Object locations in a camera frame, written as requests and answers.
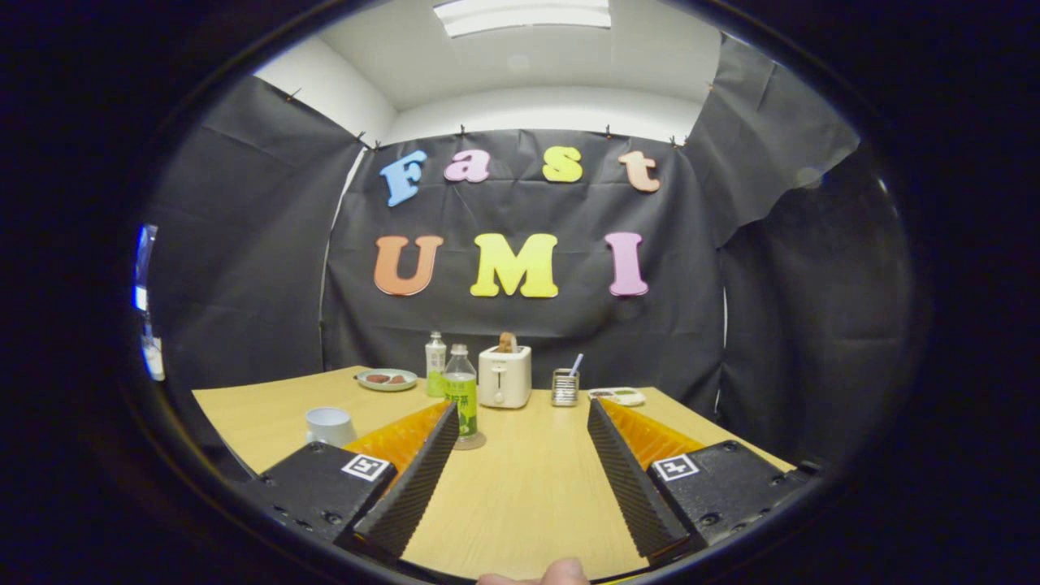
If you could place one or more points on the wooden table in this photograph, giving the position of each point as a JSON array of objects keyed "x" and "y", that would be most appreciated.
[{"x": 528, "y": 487}]

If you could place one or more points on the pale green plate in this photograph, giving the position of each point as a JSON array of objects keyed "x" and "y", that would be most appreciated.
[{"x": 386, "y": 387}]

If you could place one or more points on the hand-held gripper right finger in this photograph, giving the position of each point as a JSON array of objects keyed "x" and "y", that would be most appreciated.
[{"x": 630, "y": 479}]

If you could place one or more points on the metal mesh holder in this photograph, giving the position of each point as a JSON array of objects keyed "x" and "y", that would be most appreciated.
[{"x": 564, "y": 390}]

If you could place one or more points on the white toaster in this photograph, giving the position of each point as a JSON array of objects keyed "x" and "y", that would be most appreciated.
[{"x": 504, "y": 382}]

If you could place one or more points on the white straw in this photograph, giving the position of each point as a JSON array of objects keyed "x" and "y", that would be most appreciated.
[{"x": 576, "y": 364}]

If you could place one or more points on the white divided dish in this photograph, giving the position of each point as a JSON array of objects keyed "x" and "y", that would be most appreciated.
[{"x": 617, "y": 397}]

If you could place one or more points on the round brown coaster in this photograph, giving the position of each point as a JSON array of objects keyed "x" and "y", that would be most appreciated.
[{"x": 479, "y": 442}]

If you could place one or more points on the brown toast slice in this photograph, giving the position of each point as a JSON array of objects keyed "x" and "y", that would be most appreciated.
[{"x": 508, "y": 343}]

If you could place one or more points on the small white green bottle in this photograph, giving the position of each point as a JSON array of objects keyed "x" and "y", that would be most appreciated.
[{"x": 435, "y": 366}]

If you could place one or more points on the green label juice bottle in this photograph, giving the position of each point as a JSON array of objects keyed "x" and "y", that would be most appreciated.
[{"x": 461, "y": 398}]

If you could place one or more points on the white cup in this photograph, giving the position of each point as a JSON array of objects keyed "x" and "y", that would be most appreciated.
[{"x": 329, "y": 426}]

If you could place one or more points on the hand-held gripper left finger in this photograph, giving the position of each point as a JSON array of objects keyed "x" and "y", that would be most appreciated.
[{"x": 410, "y": 479}]

